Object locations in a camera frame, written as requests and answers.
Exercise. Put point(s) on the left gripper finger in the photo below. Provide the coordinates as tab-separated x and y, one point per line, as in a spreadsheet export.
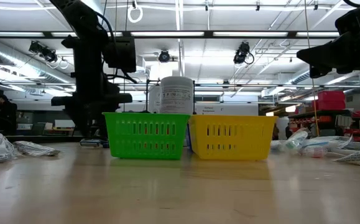
80	119
100	119

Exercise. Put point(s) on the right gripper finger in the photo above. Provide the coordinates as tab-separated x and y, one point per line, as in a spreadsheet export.
325	62
329	48

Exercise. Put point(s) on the dark blue razor pack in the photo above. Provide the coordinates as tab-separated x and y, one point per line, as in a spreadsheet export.
89	143

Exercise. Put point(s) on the clear-wrapped white toiletry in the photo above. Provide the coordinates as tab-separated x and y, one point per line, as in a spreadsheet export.
36	149

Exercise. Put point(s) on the small white red toothpaste tube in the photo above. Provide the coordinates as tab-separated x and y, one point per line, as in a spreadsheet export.
315	152

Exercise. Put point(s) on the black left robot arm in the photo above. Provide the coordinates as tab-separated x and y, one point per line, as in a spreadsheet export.
86	46

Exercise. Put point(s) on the red storage bins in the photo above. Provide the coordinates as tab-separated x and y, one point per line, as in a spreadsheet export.
330	99

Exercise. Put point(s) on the green plastic basket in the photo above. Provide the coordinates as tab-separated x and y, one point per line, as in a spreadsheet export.
147	138

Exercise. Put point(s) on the black storage shelf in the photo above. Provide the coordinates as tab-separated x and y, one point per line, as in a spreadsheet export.
322	112

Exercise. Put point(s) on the red plastic basket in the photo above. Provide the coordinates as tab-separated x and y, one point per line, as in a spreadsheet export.
150	128

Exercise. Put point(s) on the seated person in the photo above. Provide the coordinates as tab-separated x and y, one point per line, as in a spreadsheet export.
5	115

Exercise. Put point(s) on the standing person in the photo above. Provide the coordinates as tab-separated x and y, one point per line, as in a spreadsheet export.
289	132

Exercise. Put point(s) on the white wipes canister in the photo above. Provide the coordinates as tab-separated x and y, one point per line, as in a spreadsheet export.
176	93

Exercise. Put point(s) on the white signboard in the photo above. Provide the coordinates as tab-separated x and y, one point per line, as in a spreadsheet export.
248	107

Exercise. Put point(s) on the blue plastic basket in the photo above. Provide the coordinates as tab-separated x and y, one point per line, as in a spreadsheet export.
188	138

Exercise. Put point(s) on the yellow plastic basket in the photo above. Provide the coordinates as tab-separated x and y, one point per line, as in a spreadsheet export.
232	139

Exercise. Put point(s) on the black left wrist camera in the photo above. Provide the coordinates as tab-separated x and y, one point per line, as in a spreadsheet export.
120	54

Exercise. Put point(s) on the black overhead mounted camera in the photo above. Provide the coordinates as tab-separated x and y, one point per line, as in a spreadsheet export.
241	54
43	51
164	56

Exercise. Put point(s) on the black overhead frame bar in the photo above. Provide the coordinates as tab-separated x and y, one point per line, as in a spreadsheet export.
125	34

